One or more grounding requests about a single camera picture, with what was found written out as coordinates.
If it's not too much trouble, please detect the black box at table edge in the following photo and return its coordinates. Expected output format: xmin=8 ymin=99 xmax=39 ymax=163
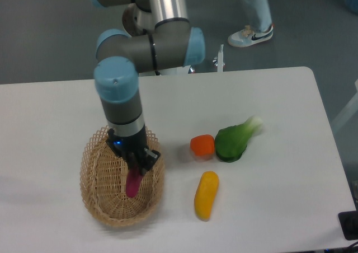
xmin=338 ymin=210 xmax=357 ymax=241

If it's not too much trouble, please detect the purple sweet potato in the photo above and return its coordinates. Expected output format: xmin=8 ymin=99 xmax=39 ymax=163
xmin=126 ymin=168 xmax=143 ymax=198

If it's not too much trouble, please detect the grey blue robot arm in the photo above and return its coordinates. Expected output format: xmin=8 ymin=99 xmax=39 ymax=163
xmin=92 ymin=0 xmax=205 ymax=175

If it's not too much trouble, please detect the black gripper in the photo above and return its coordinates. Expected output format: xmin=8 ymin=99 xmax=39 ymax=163
xmin=106 ymin=126 xmax=161 ymax=176

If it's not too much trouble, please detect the green bok choy toy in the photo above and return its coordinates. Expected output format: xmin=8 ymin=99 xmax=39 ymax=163
xmin=214 ymin=116 xmax=263 ymax=162

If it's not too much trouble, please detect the white metal frame bracket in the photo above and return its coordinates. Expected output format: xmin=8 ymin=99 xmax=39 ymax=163
xmin=210 ymin=44 xmax=225 ymax=73

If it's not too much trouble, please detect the orange toy pepper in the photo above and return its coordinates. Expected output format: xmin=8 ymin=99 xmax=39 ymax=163
xmin=190 ymin=134 xmax=215 ymax=156

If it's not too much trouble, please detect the white table leg right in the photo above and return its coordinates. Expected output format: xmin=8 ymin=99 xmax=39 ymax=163
xmin=331 ymin=81 xmax=357 ymax=134

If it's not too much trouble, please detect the yellow toy mango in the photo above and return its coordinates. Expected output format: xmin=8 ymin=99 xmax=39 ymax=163
xmin=194 ymin=171 xmax=219 ymax=221

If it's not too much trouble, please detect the person leg with sneaker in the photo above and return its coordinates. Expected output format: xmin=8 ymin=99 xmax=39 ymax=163
xmin=228 ymin=0 xmax=274 ymax=48

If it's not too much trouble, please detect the woven wicker basket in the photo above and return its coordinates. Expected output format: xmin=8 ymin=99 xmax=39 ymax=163
xmin=80 ymin=126 xmax=165 ymax=228

